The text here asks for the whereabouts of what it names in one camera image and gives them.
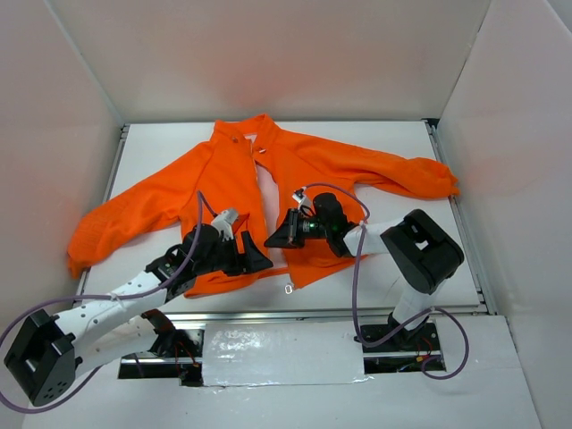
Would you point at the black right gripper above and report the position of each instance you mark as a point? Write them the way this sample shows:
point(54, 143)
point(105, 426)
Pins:
point(292, 228)

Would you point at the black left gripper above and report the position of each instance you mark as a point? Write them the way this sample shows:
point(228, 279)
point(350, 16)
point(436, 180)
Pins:
point(239, 257)

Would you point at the orange zip-up jacket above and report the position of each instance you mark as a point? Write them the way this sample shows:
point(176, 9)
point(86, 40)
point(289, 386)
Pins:
point(224, 170)

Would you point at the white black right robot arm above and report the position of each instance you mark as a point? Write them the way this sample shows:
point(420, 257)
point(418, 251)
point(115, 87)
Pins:
point(425, 254)

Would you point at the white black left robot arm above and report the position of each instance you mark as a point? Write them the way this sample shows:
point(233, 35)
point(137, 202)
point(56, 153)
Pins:
point(50, 352)

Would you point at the white foam cover panel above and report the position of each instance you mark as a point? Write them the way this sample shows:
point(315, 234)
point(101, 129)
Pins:
point(276, 354)

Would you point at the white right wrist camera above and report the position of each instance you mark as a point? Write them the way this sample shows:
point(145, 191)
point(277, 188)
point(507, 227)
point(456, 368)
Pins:
point(304, 203)

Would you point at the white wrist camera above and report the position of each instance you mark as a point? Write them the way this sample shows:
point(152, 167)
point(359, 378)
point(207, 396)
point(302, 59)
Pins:
point(224, 222)
point(304, 203)

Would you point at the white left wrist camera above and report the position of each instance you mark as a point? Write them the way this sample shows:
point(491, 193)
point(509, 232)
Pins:
point(224, 222)

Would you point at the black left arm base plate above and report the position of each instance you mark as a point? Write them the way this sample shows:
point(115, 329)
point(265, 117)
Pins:
point(183, 363)

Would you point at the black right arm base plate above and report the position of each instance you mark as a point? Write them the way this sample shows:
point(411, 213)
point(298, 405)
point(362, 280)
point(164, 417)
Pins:
point(397, 356)

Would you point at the aluminium table frame rail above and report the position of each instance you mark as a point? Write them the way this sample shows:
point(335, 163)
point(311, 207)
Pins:
point(145, 148)

